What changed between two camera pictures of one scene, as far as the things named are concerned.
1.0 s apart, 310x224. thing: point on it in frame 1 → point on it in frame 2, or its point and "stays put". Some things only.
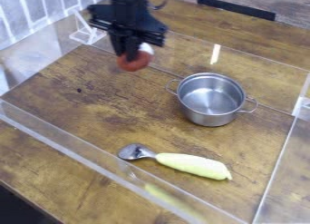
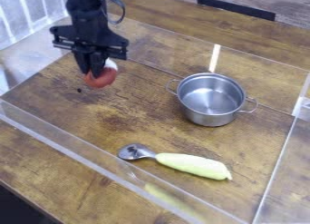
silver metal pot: x=212 y=98 stays put
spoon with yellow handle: x=186 y=163 stays put
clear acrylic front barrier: x=62 y=180 stays put
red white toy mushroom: x=141 y=60 → x=106 y=76
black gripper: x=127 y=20 → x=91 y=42
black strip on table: x=236 y=7 stays put
